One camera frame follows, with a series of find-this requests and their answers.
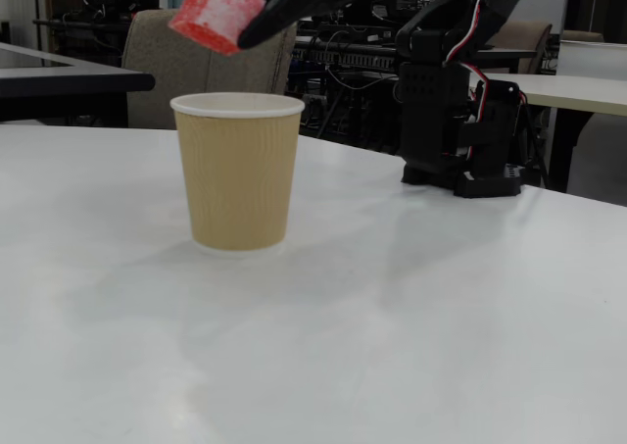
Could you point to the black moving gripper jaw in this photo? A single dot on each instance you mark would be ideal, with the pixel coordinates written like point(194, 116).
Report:
point(274, 15)

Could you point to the red foam cube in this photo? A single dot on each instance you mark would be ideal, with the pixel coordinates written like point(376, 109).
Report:
point(215, 13)

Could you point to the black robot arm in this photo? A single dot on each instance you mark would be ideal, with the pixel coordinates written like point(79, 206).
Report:
point(431, 111)

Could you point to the tan paper cup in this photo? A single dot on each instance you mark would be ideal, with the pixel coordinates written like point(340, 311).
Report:
point(237, 179)

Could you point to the beige fabric chair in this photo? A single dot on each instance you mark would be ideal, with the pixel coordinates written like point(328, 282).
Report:
point(161, 71)

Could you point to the dark glossy table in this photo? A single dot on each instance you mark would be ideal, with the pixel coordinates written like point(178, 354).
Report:
point(73, 79)

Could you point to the white table with black legs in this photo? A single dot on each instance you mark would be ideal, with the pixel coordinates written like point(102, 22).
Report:
point(578, 93)

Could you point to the white desk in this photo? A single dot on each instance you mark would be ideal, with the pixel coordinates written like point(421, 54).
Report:
point(593, 57)

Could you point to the beige chair with black frame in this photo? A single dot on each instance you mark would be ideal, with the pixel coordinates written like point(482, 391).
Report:
point(524, 42)

